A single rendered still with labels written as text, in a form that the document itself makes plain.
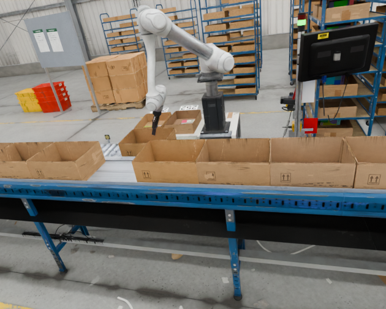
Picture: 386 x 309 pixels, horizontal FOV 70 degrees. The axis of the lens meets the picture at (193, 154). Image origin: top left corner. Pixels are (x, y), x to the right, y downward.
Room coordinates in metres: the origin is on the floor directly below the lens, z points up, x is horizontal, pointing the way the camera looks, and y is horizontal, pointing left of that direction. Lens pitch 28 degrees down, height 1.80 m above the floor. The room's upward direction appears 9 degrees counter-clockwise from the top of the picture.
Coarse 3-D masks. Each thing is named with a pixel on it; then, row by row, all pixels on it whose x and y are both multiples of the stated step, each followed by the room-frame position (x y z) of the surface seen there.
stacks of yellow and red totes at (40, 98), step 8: (32, 88) 6.74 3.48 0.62; (40, 88) 6.70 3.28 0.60; (48, 88) 6.67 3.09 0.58; (56, 88) 6.68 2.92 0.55; (64, 88) 6.93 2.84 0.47; (24, 96) 7.05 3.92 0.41; (32, 96) 6.96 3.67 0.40; (40, 96) 6.72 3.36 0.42; (48, 96) 6.68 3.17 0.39; (64, 96) 6.85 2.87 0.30; (24, 104) 7.06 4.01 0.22; (32, 104) 6.98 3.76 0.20; (40, 104) 6.75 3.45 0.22; (48, 104) 6.71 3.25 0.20; (56, 104) 6.65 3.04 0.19; (64, 104) 6.74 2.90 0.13; (48, 112) 6.74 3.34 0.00
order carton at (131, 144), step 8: (144, 128) 2.28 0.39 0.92; (160, 128) 2.23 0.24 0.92; (168, 128) 2.21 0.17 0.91; (128, 136) 2.20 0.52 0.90; (136, 136) 2.30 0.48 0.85; (144, 136) 2.28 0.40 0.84; (152, 136) 2.26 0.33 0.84; (160, 136) 2.23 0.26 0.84; (168, 136) 2.03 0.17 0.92; (120, 144) 2.03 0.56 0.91; (128, 144) 2.01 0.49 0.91; (136, 144) 1.98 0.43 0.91; (144, 144) 1.96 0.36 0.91; (128, 152) 2.01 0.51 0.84; (136, 152) 1.99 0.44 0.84
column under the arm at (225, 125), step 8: (208, 96) 2.39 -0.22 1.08; (216, 96) 2.36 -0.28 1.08; (208, 104) 2.36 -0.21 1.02; (216, 104) 2.34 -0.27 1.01; (208, 112) 2.36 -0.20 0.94; (216, 112) 2.34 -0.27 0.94; (224, 112) 2.44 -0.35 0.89; (208, 120) 2.37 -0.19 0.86; (216, 120) 2.34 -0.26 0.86; (224, 120) 2.40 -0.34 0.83; (208, 128) 2.36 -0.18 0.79; (216, 128) 2.34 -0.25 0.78; (224, 128) 2.35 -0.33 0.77
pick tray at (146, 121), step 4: (164, 112) 2.83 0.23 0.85; (168, 112) 2.82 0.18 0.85; (144, 116) 2.81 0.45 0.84; (148, 116) 2.88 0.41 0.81; (152, 116) 2.87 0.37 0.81; (160, 116) 2.85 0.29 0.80; (164, 116) 2.83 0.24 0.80; (168, 116) 2.71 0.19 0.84; (140, 120) 2.70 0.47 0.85; (144, 120) 2.79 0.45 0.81; (148, 120) 2.88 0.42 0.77; (160, 120) 2.85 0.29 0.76; (164, 120) 2.84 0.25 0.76; (140, 124) 2.67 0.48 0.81; (144, 124) 2.76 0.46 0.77; (148, 124) 2.78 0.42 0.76; (160, 124) 2.73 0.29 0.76; (136, 128) 2.51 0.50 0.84; (140, 128) 2.50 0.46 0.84
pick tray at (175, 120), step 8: (176, 112) 2.82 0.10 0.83; (184, 112) 2.80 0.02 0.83; (192, 112) 2.77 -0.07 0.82; (200, 112) 2.72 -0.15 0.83; (168, 120) 2.60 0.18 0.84; (176, 120) 2.78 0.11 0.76; (200, 120) 2.68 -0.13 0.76; (176, 128) 2.43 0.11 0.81; (184, 128) 2.40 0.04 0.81; (192, 128) 2.38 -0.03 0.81
